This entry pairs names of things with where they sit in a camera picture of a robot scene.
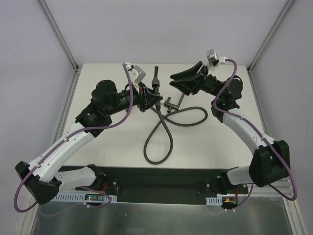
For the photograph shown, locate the grey metal faucet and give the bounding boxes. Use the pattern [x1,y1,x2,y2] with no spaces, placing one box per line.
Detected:
[152,66,161,111]

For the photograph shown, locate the grey flexible metal hose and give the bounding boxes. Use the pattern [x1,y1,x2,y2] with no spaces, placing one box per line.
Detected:
[143,102,208,165]

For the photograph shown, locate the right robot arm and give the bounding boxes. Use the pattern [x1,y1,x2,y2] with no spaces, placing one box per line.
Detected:
[170,59,291,193]

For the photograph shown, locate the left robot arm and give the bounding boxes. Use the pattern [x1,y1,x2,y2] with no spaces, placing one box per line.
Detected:
[15,79,163,205]

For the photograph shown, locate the grey angle valve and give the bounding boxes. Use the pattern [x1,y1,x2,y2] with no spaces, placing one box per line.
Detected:
[164,97,181,113]

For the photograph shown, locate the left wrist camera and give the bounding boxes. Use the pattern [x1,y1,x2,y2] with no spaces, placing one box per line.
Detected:
[125,63,146,85]

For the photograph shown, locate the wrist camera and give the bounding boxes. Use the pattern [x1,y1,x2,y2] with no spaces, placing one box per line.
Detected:
[125,63,146,85]
[206,49,227,73]

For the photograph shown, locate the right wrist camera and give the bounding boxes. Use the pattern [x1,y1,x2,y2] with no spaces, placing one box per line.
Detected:
[206,49,227,73]

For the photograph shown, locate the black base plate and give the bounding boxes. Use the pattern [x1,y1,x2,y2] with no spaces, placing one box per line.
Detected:
[74,166,254,204]

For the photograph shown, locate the aluminium frame post right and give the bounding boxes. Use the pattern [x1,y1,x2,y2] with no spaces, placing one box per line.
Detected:
[247,0,296,74]

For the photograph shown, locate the aluminium frame post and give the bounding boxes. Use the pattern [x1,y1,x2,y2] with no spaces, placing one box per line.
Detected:
[247,0,296,74]
[37,0,79,71]

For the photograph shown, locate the white cable duct right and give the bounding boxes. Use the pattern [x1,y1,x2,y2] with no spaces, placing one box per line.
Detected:
[205,196,223,206]

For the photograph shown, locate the white cable duct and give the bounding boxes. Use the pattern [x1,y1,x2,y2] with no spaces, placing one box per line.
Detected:
[52,192,117,203]
[205,196,223,206]

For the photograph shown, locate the aluminium frame post left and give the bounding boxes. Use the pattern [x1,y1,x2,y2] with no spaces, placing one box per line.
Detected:
[37,0,79,71]

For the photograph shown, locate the white cable duct left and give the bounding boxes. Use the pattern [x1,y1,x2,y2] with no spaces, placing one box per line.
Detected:
[52,192,117,203]

